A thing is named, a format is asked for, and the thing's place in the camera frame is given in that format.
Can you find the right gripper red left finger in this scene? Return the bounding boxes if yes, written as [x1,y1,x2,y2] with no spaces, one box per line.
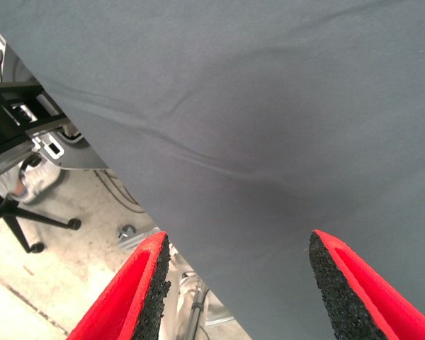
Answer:
[66,232,172,340]

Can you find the thin dark floor cable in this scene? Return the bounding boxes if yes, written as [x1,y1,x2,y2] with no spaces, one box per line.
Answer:
[93,169,148,215]

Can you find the grey white sneaker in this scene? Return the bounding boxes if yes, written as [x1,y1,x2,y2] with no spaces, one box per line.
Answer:
[6,155,63,205]

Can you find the aluminium table leg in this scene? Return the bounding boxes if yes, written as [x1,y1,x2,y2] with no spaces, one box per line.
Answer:
[169,244,234,340]

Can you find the black office chair base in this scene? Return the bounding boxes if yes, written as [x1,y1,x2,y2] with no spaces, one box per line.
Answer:
[0,191,82,254]

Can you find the grey metal base panel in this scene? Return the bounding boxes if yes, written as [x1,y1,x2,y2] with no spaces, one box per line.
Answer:
[31,122,111,171]

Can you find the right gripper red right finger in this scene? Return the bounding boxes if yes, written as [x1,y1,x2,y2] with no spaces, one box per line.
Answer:
[308,229,425,340]

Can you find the dark grey tablecloth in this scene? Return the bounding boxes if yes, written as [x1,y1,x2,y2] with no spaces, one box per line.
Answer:
[0,0,425,340]

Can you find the silver metal foot bracket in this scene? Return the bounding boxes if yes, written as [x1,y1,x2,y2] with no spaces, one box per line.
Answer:
[116,224,157,251]

